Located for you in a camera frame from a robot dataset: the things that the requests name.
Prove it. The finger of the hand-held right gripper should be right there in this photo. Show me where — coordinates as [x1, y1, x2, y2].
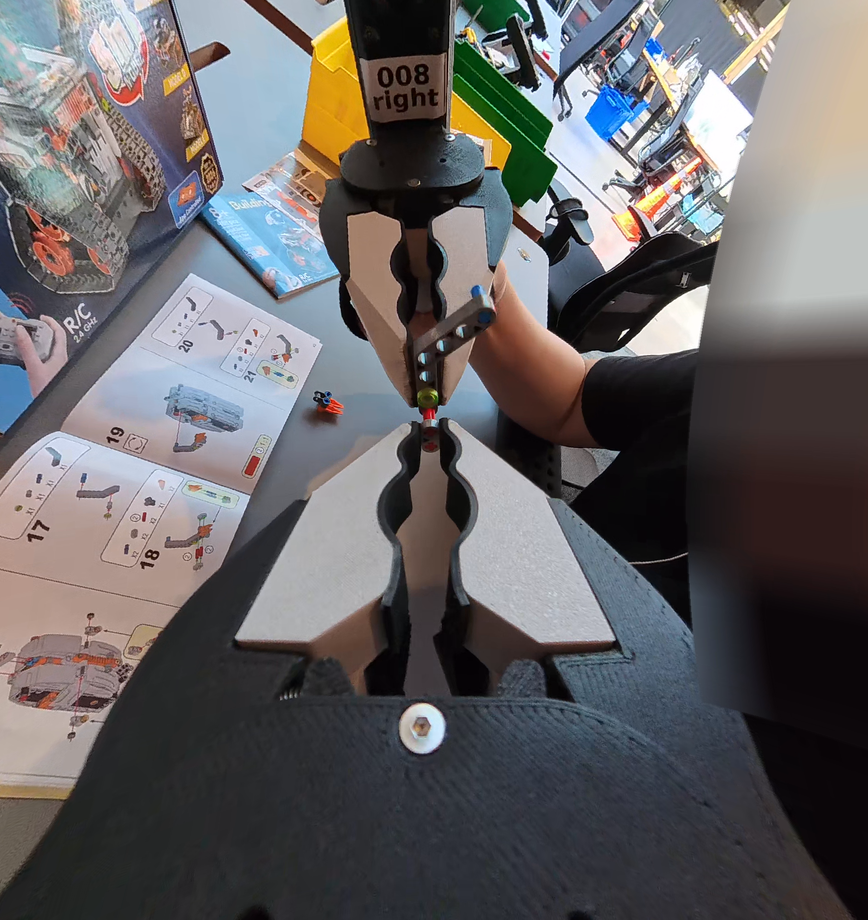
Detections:
[345, 212, 417, 408]
[427, 206, 499, 408]

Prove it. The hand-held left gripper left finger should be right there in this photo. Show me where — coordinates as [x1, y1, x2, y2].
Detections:
[234, 423, 415, 697]

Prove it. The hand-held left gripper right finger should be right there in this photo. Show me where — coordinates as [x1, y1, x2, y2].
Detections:
[440, 419, 618, 697]

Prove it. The grey angled toy beam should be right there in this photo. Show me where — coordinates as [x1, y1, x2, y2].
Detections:
[411, 302, 488, 392]

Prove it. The person's right forearm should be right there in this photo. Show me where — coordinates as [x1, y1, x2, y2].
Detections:
[468, 260, 602, 450]

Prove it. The green storage bin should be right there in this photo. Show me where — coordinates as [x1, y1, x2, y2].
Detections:
[451, 72, 558, 209]
[454, 39, 554, 145]
[463, 0, 532, 30]

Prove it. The yellow storage bin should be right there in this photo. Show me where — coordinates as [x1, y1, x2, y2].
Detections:
[302, 18, 512, 189]

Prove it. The orange white leaflet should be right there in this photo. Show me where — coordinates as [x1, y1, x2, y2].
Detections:
[243, 151, 341, 232]

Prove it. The blue instruction booklet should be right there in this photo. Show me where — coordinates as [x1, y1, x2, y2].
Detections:
[200, 190, 341, 299]

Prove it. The black swivel chair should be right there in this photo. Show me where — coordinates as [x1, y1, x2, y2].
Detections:
[502, 14, 543, 93]

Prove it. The black office chair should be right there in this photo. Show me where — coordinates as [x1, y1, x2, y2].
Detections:
[545, 180, 718, 353]

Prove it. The person's black shirt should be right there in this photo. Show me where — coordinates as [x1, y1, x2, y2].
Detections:
[498, 348, 701, 626]

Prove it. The blue plastic crate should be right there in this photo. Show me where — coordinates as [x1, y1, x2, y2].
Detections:
[585, 85, 636, 141]

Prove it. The orange white cone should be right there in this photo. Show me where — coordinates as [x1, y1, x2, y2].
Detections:
[613, 158, 702, 238]

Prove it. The open instruction manual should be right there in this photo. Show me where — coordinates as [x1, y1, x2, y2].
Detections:
[0, 273, 323, 799]

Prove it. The computer monitor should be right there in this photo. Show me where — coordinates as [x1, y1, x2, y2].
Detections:
[682, 69, 754, 173]

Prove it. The toy vehicle kit box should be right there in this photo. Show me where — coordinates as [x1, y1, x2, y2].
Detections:
[0, 0, 225, 441]

